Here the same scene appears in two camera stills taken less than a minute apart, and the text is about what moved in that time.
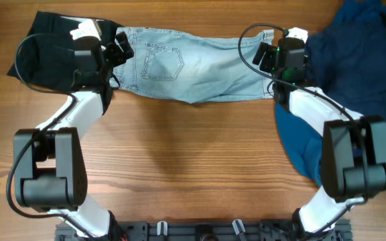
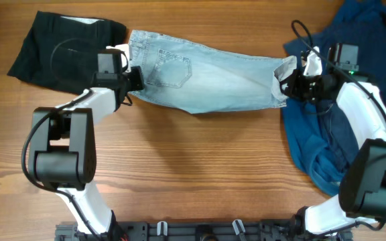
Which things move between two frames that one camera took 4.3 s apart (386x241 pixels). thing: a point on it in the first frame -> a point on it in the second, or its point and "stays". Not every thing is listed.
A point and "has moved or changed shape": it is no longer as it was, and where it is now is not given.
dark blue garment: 349,56 stays
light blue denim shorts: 192,66 has moved or changed shape
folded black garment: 47,55 stays
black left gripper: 119,57 -> 137,84
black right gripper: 271,53 -> 293,88
